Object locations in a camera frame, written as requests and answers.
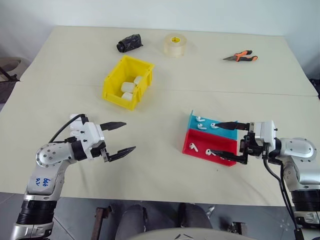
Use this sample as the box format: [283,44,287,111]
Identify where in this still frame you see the orange black handled pliers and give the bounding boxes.
[222,49,259,64]

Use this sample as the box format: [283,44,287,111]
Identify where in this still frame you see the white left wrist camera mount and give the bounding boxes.
[69,113,105,161]

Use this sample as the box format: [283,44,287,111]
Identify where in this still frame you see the beige chair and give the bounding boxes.
[0,56,30,83]

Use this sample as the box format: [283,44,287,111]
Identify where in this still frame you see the dark metal frame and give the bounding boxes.
[0,65,21,104]

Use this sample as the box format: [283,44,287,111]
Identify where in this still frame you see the red plastic tray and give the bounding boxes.
[181,128,238,167]

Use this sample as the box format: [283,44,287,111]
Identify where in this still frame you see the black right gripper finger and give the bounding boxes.
[214,120,251,131]
[209,149,249,165]

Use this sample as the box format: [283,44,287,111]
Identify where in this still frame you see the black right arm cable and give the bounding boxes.
[261,149,305,240]

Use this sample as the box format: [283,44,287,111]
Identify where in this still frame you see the black rolled plastic bag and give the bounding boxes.
[115,33,144,54]

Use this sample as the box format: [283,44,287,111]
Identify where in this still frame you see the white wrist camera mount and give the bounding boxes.
[69,113,105,161]
[249,120,279,151]

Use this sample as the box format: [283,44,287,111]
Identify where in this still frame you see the yellow plastic bin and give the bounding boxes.
[101,54,155,112]

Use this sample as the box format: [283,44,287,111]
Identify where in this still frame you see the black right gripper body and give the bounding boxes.
[238,121,270,166]

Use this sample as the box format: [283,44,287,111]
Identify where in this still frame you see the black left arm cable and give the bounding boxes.
[48,113,87,145]

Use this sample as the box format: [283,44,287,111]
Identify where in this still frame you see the rusty brown metal bar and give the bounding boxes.
[93,204,113,240]

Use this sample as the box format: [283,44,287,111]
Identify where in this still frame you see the clear adhesive tape roll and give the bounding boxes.
[163,32,188,59]

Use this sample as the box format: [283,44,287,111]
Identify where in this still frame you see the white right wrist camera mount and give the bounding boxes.
[249,120,279,151]

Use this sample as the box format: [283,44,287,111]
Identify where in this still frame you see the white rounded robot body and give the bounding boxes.
[128,225,260,240]

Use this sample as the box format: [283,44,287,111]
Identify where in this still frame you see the small metal bracket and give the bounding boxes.
[228,220,251,235]

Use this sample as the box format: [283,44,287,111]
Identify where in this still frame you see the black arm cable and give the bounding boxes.
[48,113,87,145]
[261,149,305,240]

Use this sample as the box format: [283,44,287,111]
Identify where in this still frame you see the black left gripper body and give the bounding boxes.
[90,124,113,164]

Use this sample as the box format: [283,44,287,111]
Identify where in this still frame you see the blue plastic tray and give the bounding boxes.
[187,109,239,141]

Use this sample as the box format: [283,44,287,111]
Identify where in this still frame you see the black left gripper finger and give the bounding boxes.
[107,145,137,163]
[99,121,128,132]

